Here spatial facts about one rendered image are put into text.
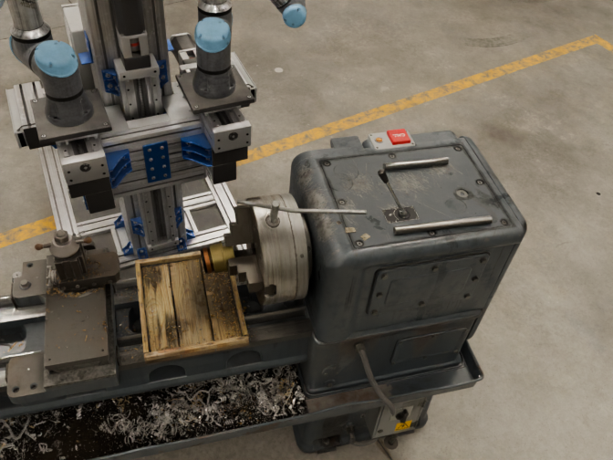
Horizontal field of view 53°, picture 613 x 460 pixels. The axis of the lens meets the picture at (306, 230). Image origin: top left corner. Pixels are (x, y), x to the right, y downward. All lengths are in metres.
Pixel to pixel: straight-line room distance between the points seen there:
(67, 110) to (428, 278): 1.23
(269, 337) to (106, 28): 1.13
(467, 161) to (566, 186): 2.16
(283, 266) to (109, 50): 1.01
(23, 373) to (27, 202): 1.87
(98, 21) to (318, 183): 0.93
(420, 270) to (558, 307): 1.72
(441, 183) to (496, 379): 1.38
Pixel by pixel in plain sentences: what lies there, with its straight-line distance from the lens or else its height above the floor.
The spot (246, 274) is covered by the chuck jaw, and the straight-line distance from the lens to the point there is 1.71.
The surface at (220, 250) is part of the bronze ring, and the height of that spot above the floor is 1.12.
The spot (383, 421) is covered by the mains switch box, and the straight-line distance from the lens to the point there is 2.41.
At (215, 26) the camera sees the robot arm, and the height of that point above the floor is 1.39.
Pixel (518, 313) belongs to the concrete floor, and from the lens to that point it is 3.27.
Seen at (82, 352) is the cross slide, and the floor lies 0.97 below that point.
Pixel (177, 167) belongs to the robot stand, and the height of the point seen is 0.89.
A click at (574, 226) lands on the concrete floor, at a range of 3.82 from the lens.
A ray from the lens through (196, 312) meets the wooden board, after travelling 1.91.
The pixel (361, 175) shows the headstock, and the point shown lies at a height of 1.25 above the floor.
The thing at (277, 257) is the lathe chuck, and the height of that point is 1.18.
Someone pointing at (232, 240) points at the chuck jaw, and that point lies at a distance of 1.76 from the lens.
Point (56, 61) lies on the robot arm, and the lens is 2.04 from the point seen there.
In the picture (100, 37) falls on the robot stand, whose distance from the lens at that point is 2.24.
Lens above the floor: 2.46
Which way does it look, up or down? 48 degrees down
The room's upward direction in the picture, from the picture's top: 7 degrees clockwise
